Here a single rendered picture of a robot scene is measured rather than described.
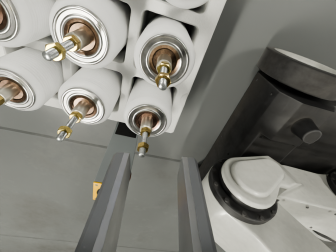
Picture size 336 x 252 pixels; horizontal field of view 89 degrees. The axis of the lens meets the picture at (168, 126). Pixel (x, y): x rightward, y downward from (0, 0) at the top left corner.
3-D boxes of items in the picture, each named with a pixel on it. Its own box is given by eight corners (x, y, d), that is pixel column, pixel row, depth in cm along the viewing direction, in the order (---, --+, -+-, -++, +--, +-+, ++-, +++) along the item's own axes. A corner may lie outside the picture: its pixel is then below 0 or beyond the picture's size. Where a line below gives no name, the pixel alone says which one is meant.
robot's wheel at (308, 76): (314, 59, 50) (380, 90, 35) (302, 75, 53) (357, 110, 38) (254, 39, 47) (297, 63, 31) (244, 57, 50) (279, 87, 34)
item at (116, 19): (129, 50, 42) (109, 80, 28) (89, 32, 40) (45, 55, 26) (141, 6, 37) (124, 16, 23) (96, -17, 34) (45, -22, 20)
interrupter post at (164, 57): (153, 57, 26) (152, 64, 24) (167, 49, 25) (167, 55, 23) (161, 71, 27) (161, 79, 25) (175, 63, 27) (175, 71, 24)
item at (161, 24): (137, 28, 39) (119, 49, 25) (174, 2, 36) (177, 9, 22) (159, 64, 44) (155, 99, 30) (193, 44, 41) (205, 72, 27)
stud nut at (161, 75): (153, 73, 20) (153, 76, 20) (167, 69, 20) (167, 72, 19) (159, 88, 22) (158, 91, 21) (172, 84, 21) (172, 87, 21)
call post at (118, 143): (144, 108, 61) (128, 186, 36) (141, 123, 65) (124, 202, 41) (124, 103, 60) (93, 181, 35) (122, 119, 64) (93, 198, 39)
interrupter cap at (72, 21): (104, 71, 27) (103, 73, 27) (54, 51, 26) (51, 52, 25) (115, 21, 23) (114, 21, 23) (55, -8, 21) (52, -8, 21)
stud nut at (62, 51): (65, 62, 20) (61, 64, 19) (49, 55, 19) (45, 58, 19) (66, 45, 18) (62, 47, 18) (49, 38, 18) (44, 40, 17)
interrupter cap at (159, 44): (129, 51, 26) (128, 52, 25) (174, 21, 23) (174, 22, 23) (157, 91, 30) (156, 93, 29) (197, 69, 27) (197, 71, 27)
